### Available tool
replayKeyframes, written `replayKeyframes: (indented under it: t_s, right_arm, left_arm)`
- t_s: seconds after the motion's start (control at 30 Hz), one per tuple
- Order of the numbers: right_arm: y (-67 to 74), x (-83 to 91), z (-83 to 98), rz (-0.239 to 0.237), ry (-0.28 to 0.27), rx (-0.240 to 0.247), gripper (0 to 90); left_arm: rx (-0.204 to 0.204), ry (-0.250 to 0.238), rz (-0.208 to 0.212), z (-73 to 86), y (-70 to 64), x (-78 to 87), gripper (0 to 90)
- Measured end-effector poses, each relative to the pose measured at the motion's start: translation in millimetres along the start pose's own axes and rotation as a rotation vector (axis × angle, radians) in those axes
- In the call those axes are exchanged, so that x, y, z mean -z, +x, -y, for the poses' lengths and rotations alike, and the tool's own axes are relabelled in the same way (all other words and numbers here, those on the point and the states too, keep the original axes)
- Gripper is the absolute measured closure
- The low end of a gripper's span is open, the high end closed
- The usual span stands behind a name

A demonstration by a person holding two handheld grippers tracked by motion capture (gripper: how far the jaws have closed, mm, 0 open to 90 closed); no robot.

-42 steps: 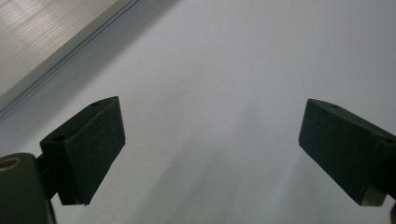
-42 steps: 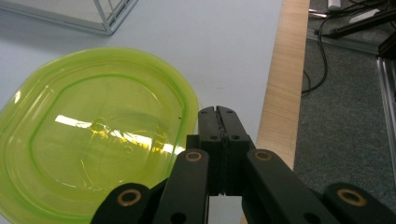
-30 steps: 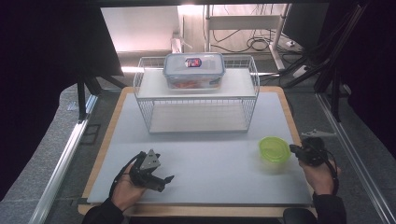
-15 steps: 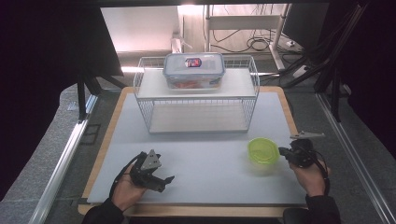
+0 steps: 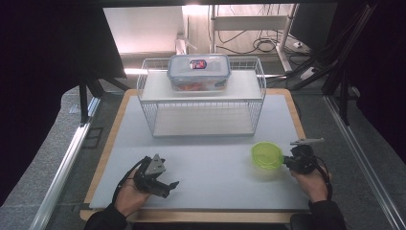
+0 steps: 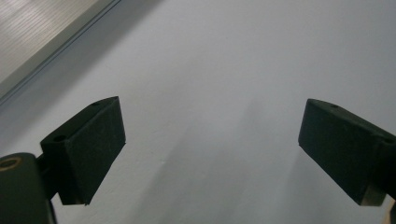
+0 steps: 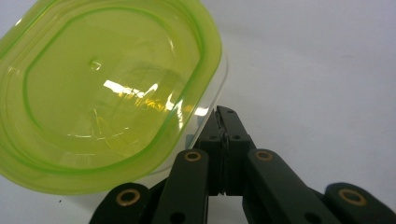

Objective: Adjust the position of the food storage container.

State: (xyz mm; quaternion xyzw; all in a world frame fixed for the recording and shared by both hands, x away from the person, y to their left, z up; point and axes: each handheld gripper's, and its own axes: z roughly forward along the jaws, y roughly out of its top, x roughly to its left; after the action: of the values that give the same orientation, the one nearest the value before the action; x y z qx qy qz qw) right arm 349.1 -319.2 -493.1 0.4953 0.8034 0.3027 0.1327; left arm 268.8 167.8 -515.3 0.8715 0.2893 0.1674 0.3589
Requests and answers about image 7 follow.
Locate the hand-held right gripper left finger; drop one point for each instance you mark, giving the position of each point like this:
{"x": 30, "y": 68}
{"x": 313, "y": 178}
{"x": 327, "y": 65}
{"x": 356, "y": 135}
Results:
{"x": 186, "y": 186}

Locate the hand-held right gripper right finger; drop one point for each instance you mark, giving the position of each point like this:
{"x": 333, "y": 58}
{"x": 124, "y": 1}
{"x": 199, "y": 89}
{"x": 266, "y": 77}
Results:
{"x": 264, "y": 186}

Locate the green lidded round container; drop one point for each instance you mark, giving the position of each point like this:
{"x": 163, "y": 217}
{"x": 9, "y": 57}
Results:
{"x": 102, "y": 93}

